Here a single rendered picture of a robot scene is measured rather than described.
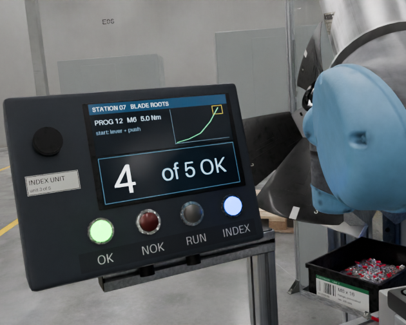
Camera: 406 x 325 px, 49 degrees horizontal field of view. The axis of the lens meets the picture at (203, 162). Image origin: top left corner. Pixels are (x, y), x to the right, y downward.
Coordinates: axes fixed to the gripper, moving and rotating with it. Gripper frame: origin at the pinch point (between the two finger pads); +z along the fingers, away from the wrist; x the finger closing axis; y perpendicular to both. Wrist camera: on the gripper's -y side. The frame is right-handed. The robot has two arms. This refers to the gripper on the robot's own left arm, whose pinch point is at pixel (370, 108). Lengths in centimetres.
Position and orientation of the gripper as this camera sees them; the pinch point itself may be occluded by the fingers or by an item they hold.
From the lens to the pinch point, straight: 109.5
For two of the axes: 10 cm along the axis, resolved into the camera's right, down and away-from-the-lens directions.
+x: 1.6, 9.8, 1.0
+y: -8.7, 0.9, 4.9
